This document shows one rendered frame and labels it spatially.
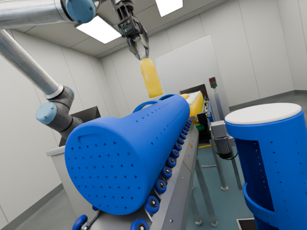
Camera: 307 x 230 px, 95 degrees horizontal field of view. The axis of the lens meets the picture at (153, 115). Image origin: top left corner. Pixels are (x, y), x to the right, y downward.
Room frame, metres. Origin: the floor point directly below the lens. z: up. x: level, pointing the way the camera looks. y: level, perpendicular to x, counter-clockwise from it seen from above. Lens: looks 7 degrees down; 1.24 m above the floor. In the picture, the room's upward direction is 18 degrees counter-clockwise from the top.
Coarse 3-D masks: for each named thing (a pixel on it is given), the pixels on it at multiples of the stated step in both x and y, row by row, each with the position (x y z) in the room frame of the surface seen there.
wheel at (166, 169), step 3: (162, 168) 0.50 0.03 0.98; (165, 168) 0.50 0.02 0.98; (168, 168) 0.51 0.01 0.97; (162, 171) 0.49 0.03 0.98; (165, 171) 0.49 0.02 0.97; (168, 171) 0.49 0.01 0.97; (162, 174) 0.48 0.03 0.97; (165, 174) 0.48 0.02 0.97; (168, 174) 0.48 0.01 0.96; (171, 174) 0.49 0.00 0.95; (165, 177) 0.48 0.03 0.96; (168, 177) 0.48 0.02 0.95
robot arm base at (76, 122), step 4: (72, 120) 1.09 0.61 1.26; (76, 120) 1.13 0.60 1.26; (80, 120) 1.17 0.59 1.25; (72, 124) 1.09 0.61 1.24; (76, 124) 1.11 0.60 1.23; (80, 124) 1.14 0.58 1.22; (68, 128) 1.06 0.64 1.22; (72, 128) 1.08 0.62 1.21; (60, 132) 1.07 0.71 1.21; (64, 132) 1.07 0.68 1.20; (68, 132) 1.07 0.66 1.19; (64, 136) 1.09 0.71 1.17
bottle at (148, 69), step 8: (144, 56) 0.66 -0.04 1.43; (144, 64) 0.65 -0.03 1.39; (152, 64) 0.65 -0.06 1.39; (144, 72) 0.65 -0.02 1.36; (152, 72) 0.65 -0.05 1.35; (144, 80) 0.66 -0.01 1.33; (152, 80) 0.64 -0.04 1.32; (152, 88) 0.64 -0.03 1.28; (160, 88) 0.65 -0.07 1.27; (152, 96) 0.65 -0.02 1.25
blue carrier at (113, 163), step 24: (168, 96) 1.16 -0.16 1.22; (96, 120) 0.37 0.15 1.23; (120, 120) 0.39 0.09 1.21; (144, 120) 0.45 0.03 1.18; (168, 120) 0.57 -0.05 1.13; (72, 144) 0.40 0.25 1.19; (96, 144) 0.36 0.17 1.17; (120, 144) 0.33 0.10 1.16; (144, 144) 0.36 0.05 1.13; (168, 144) 0.49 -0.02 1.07; (72, 168) 0.42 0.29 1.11; (96, 168) 0.38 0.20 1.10; (120, 168) 0.34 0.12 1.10; (144, 168) 0.32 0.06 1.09; (96, 192) 0.39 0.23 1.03; (120, 192) 0.36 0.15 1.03; (144, 192) 0.33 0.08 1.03
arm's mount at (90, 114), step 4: (92, 108) 1.26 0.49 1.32; (96, 108) 1.24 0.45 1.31; (80, 112) 1.27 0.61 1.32; (84, 112) 1.26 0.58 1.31; (88, 112) 1.24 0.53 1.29; (92, 112) 1.22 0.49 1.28; (96, 112) 1.21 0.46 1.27; (72, 116) 1.28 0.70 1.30; (76, 116) 1.26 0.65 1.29; (80, 116) 1.24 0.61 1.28; (84, 116) 1.22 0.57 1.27; (88, 116) 1.20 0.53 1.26; (92, 116) 1.19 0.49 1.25; (96, 116) 1.19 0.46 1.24; (100, 116) 1.25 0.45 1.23; (84, 120) 1.19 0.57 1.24; (88, 120) 1.17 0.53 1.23; (60, 140) 1.13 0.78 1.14; (64, 140) 1.12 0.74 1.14; (60, 144) 1.11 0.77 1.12; (64, 144) 1.09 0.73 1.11
